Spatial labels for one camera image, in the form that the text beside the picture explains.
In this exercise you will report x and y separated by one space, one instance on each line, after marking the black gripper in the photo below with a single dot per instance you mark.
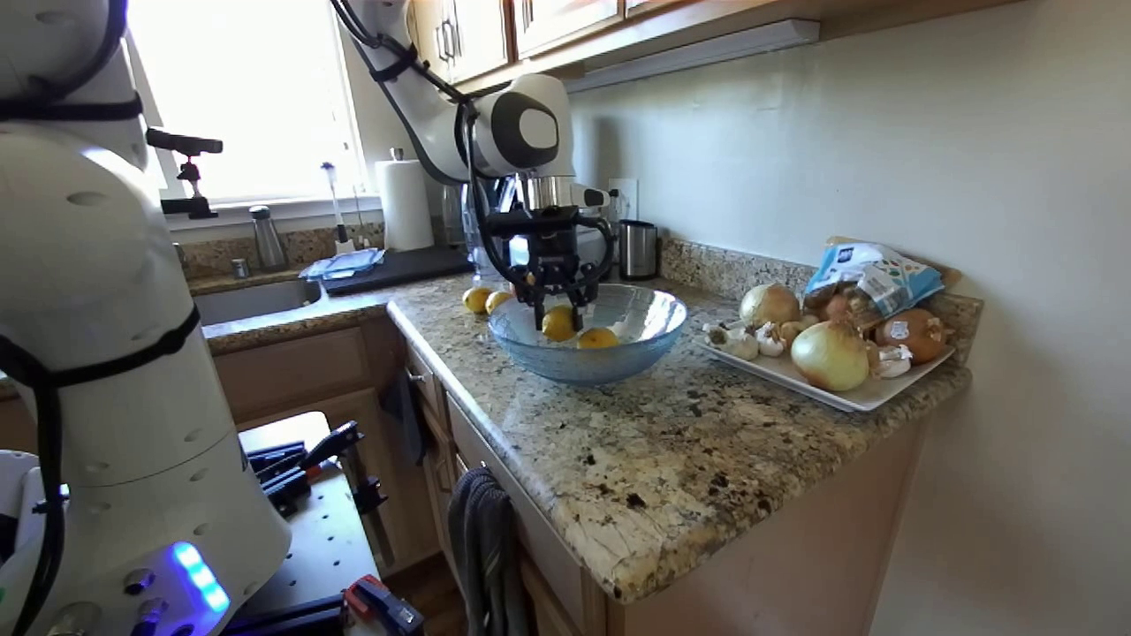
549 249

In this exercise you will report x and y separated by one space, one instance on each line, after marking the yellow lemon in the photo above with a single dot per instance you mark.
474 303
557 323
597 342
500 303

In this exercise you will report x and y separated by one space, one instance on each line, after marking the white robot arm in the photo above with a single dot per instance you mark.
92 295

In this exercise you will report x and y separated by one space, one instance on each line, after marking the clear glass bowl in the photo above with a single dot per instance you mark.
588 362

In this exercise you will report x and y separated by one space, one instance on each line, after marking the small stainless steel kettle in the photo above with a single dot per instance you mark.
640 249

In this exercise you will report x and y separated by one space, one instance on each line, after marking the black ribbed mat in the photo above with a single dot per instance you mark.
394 269

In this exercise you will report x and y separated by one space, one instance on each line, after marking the white paper towel roll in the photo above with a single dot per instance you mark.
408 207

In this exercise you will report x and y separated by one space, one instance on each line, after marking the dark hanging towel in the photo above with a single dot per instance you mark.
404 412

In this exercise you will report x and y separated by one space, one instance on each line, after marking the yellow onion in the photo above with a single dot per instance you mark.
833 356
767 306

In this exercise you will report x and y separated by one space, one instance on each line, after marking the blue cloth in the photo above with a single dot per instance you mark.
339 266

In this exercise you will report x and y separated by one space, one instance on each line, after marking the white mushroom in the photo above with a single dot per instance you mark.
775 336
891 362

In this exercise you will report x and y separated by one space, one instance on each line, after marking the dish brush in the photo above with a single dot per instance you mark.
338 207

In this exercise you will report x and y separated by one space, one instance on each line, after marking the wooden sink base cabinet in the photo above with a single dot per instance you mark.
304 375

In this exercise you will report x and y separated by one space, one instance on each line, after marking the grey hanging towel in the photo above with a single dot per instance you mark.
488 554

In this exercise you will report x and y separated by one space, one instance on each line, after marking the wooden cabinet door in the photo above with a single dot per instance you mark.
425 30
567 20
485 37

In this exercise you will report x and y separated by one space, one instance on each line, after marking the black clamp tool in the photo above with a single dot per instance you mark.
276 457
321 454

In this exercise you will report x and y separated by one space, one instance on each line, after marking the white under-cabinet light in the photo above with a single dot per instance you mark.
695 54

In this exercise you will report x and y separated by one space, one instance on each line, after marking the brown mushroom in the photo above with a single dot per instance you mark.
915 333
847 309

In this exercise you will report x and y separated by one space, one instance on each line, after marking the kitchen sink basin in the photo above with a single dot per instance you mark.
252 303

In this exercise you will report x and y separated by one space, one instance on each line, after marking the blue white food package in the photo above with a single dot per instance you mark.
878 276

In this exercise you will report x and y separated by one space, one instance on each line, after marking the black perforated work table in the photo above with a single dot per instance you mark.
321 543

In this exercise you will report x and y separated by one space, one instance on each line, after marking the red blue tool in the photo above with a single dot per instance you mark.
384 607

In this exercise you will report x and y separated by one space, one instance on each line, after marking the bright window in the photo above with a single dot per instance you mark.
247 92

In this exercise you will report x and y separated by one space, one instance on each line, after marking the white wall outlet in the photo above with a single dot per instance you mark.
622 197

